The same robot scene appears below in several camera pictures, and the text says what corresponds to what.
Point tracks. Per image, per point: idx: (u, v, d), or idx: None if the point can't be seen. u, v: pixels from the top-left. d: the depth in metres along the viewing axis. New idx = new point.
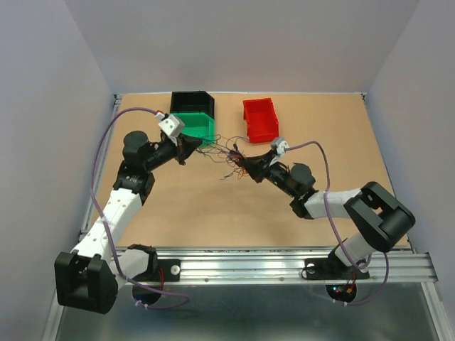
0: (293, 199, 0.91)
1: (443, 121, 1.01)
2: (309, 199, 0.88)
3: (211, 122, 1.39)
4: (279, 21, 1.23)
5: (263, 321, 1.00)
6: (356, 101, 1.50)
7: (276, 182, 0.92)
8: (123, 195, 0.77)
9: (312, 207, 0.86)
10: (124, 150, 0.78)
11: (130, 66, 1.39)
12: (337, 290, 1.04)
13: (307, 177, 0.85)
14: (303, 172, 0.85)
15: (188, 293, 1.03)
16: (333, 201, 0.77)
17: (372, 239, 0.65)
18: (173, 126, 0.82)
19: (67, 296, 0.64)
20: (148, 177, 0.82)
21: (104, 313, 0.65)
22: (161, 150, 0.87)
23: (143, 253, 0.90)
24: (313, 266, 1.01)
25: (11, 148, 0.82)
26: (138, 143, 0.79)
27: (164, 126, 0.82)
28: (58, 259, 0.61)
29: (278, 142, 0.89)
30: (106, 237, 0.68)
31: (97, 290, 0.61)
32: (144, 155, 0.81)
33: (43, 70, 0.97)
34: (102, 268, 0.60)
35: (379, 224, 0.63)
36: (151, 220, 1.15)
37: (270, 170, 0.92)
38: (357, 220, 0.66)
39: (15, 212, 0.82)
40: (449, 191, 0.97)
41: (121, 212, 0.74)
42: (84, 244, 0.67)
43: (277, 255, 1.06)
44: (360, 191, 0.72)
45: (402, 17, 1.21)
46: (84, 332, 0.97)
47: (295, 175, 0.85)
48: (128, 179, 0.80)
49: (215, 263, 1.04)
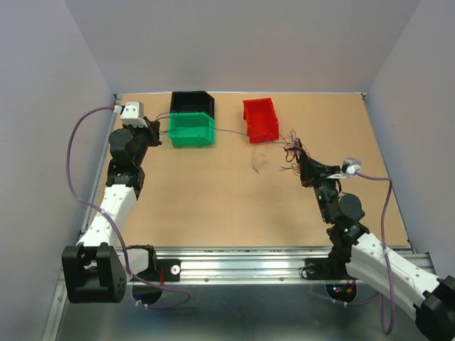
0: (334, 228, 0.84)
1: (443, 121, 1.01)
2: (360, 243, 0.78)
3: (210, 122, 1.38)
4: (279, 21, 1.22)
5: (263, 321, 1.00)
6: (355, 102, 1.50)
7: (320, 197, 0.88)
8: (118, 188, 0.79)
9: (360, 252, 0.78)
10: (111, 149, 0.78)
11: (129, 66, 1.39)
12: (337, 290, 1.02)
13: (357, 212, 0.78)
14: (353, 204, 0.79)
15: (190, 290, 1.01)
16: (397, 274, 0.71)
17: (430, 332, 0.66)
18: (134, 108, 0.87)
19: (78, 291, 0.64)
20: (138, 172, 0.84)
21: (119, 302, 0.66)
22: (139, 141, 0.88)
23: (142, 251, 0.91)
24: (313, 265, 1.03)
25: (11, 147, 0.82)
26: (123, 139, 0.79)
27: (127, 114, 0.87)
28: (65, 254, 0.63)
29: (351, 161, 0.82)
30: (109, 228, 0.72)
31: (108, 276, 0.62)
32: (131, 150, 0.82)
33: (41, 69, 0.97)
34: (111, 255, 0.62)
35: (449, 329, 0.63)
36: (151, 220, 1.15)
37: (321, 182, 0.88)
38: (428, 317, 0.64)
39: (15, 212, 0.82)
40: (449, 191, 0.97)
41: (119, 205, 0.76)
42: (88, 236, 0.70)
43: (277, 254, 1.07)
44: (436, 280, 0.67)
45: (402, 17, 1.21)
46: (84, 332, 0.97)
47: (344, 203, 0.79)
48: (119, 176, 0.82)
49: (215, 263, 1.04)
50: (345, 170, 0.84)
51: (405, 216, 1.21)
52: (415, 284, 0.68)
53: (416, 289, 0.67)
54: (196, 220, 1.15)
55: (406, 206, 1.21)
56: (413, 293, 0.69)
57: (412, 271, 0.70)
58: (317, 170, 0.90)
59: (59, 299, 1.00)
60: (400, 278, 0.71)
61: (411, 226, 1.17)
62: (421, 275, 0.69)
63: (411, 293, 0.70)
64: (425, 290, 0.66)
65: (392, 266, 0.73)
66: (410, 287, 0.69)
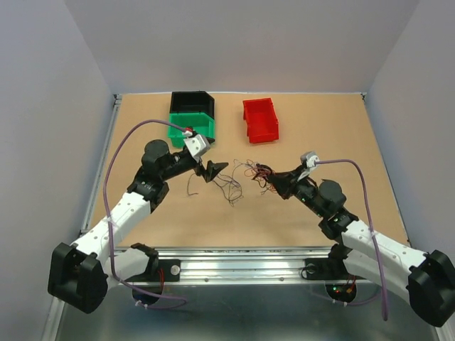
0: (323, 219, 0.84)
1: (443, 121, 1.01)
2: (348, 229, 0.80)
3: (210, 122, 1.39)
4: (279, 21, 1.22)
5: (263, 321, 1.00)
6: (355, 102, 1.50)
7: (303, 199, 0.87)
8: (134, 199, 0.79)
9: (350, 239, 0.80)
10: (143, 158, 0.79)
11: (129, 66, 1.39)
12: (337, 290, 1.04)
13: (338, 195, 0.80)
14: (333, 189, 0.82)
15: (185, 295, 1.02)
16: (385, 254, 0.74)
17: (421, 308, 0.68)
18: (199, 148, 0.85)
19: (57, 287, 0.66)
20: (162, 187, 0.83)
21: (86, 312, 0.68)
22: (180, 161, 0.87)
23: (143, 255, 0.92)
24: (313, 265, 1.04)
25: (11, 147, 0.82)
26: (158, 153, 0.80)
27: (190, 145, 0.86)
28: (57, 251, 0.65)
29: (308, 155, 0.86)
30: (106, 238, 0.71)
31: (85, 289, 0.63)
32: (162, 165, 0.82)
33: (41, 69, 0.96)
34: (94, 269, 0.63)
35: (439, 302, 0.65)
36: (153, 222, 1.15)
37: (298, 185, 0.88)
38: (416, 292, 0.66)
39: (15, 212, 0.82)
40: (450, 191, 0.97)
41: (128, 217, 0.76)
42: (85, 239, 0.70)
43: (278, 256, 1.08)
44: (423, 256, 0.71)
45: (402, 16, 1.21)
46: (83, 332, 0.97)
47: (323, 190, 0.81)
48: (142, 184, 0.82)
49: (214, 263, 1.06)
50: (306, 165, 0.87)
51: (404, 216, 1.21)
52: (402, 261, 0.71)
53: (404, 266, 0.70)
54: (198, 220, 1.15)
55: (406, 206, 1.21)
56: (401, 270, 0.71)
57: (399, 249, 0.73)
58: (286, 177, 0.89)
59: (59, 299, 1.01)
60: (389, 258, 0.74)
61: (411, 226, 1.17)
62: (407, 253, 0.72)
63: (399, 271, 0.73)
64: (412, 266, 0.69)
65: (379, 246, 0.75)
66: (399, 266, 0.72)
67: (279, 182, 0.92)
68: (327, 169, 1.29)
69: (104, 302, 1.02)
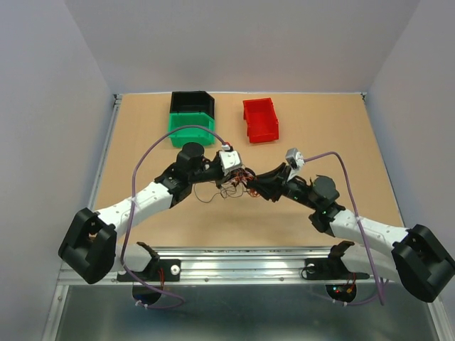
0: (314, 212, 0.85)
1: (443, 121, 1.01)
2: (335, 218, 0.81)
3: (210, 122, 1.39)
4: (278, 22, 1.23)
5: (263, 321, 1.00)
6: (355, 101, 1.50)
7: (296, 197, 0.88)
8: (159, 189, 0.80)
9: (339, 227, 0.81)
10: (180, 153, 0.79)
11: (130, 66, 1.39)
12: (337, 290, 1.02)
13: (331, 192, 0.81)
14: (326, 185, 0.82)
15: (183, 295, 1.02)
16: (370, 235, 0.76)
17: (412, 286, 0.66)
18: (233, 163, 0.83)
19: (69, 249, 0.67)
20: (187, 186, 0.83)
21: (89, 283, 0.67)
22: (210, 170, 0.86)
23: (146, 255, 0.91)
24: (313, 265, 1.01)
25: (12, 148, 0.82)
26: (193, 152, 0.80)
27: (225, 158, 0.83)
28: (80, 213, 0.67)
29: (293, 154, 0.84)
30: (126, 214, 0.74)
31: (95, 257, 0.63)
32: (193, 166, 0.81)
33: (41, 69, 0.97)
34: (109, 239, 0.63)
35: (426, 275, 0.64)
36: (151, 220, 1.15)
37: (288, 185, 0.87)
38: (402, 268, 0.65)
39: (16, 211, 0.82)
40: (450, 191, 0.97)
41: (151, 202, 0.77)
42: (107, 210, 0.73)
43: (276, 255, 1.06)
44: (405, 233, 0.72)
45: (403, 16, 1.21)
46: (84, 332, 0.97)
47: (318, 187, 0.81)
48: (169, 180, 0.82)
49: (214, 263, 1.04)
50: (295, 165, 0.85)
51: (405, 216, 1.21)
52: (386, 239, 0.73)
53: (388, 244, 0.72)
54: (197, 220, 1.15)
55: (406, 206, 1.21)
56: (387, 249, 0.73)
57: (382, 229, 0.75)
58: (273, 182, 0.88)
59: (59, 298, 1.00)
60: (374, 239, 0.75)
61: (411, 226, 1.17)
62: (390, 231, 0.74)
63: (385, 249, 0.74)
64: (395, 241, 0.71)
65: (365, 229, 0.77)
66: (384, 244, 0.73)
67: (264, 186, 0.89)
68: (320, 165, 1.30)
69: (104, 302, 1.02)
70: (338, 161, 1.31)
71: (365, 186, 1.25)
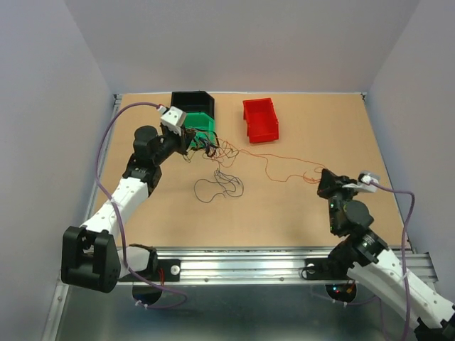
0: (348, 240, 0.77)
1: (443, 120, 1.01)
2: (379, 261, 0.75)
3: (210, 122, 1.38)
4: (279, 22, 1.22)
5: (263, 321, 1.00)
6: (355, 102, 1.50)
7: (331, 204, 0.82)
8: (132, 182, 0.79)
9: (379, 271, 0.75)
10: (135, 143, 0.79)
11: (130, 67, 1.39)
12: (337, 290, 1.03)
13: (365, 217, 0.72)
14: (360, 210, 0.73)
15: (187, 293, 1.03)
16: (417, 299, 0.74)
17: None
18: (177, 115, 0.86)
19: (71, 272, 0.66)
20: (156, 170, 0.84)
21: (107, 293, 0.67)
22: (167, 143, 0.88)
23: (143, 250, 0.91)
24: (313, 266, 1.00)
25: (12, 148, 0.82)
26: (148, 136, 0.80)
27: (168, 117, 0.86)
28: (67, 233, 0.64)
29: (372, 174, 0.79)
30: (114, 216, 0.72)
31: (102, 266, 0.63)
32: (153, 149, 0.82)
33: (41, 69, 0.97)
34: (109, 243, 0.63)
35: None
36: (152, 221, 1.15)
37: (337, 190, 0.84)
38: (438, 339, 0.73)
39: (16, 212, 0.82)
40: (450, 190, 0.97)
41: (129, 197, 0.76)
42: (92, 219, 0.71)
43: (277, 255, 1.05)
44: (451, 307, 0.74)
45: (402, 17, 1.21)
46: (84, 334, 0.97)
47: (349, 210, 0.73)
48: (136, 170, 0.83)
49: (216, 263, 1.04)
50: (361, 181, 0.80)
51: (404, 216, 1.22)
52: (433, 311, 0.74)
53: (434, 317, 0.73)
54: (197, 220, 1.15)
55: (406, 207, 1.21)
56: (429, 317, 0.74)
57: (430, 298, 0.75)
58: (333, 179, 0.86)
59: (59, 299, 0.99)
60: (419, 303, 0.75)
61: (411, 226, 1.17)
62: (437, 301, 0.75)
63: (423, 313, 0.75)
64: (443, 320, 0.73)
65: (411, 290, 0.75)
66: (427, 313, 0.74)
67: (325, 181, 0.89)
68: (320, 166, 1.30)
69: (104, 302, 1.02)
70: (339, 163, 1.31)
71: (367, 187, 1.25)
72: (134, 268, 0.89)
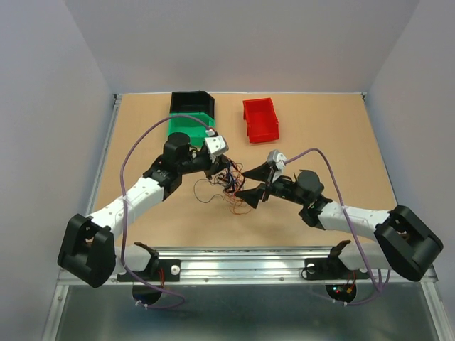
0: (302, 208, 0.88)
1: (443, 121, 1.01)
2: (323, 211, 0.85)
3: (210, 122, 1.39)
4: (278, 22, 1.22)
5: (263, 321, 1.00)
6: (356, 101, 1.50)
7: (284, 195, 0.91)
8: (149, 183, 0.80)
9: (327, 219, 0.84)
10: (166, 144, 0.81)
11: (129, 66, 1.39)
12: (337, 290, 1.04)
13: (315, 183, 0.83)
14: (310, 179, 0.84)
15: (184, 295, 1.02)
16: (355, 220, 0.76)
17: (399, 266, 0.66)
18: (219, 146, 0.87)
19: (67, 258, 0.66)
20: (176, 177, 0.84)
21: (94, 286, 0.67)
22: (197, 159, 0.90)
23: (146, 252, 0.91)
24: (313, 266, 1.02)
25: (12, 148, 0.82)
26: (179, 141, 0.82)
27: (211, 143, 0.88)
28: (73, 220, 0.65)
29: (274, 156, 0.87)
30: (120, 214, 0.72)
31: (96, 261, 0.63)
32: (181, 157, 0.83)
33: (41, 70, 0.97)
34: (107, 241, 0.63)
35: (411, 252, 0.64)
36: (154, 222, 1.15)
37: (274, 185, 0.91)
38: (384, 246, 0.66)
39: (16, 212, 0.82)
40: (449, 191, 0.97)
41: (142, 198, 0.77)
42: (100, 212, 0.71)
43: (278, 256, 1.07)
44: (388, 214, 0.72)
45: (402, 17, 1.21)
46: (83, 333, 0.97)
47: (301, 180, 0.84)
48: (158, 172, 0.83)
49: (215, 263, 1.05)
50: (276, 167, 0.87)
51: None
52: (369, 222, 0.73)
53: (371, 226, 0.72)
54: (197, 221, 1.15)
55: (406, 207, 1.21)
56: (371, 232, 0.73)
57: (367, 214, 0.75)
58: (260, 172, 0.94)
59: (59, 299, 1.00)
60: (359, 223, 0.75)
61: None
62: (374, 214, 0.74)
63: (369, 232, 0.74)
64: (377, 223, 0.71)
65: (350, 215, 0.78)
66: (367, 228, 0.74)
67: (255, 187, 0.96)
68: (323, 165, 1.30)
69: (104, 302, 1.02)
70: (339, 162, 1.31)
71: (370, 187, 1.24)
72: (132, 269, 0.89)
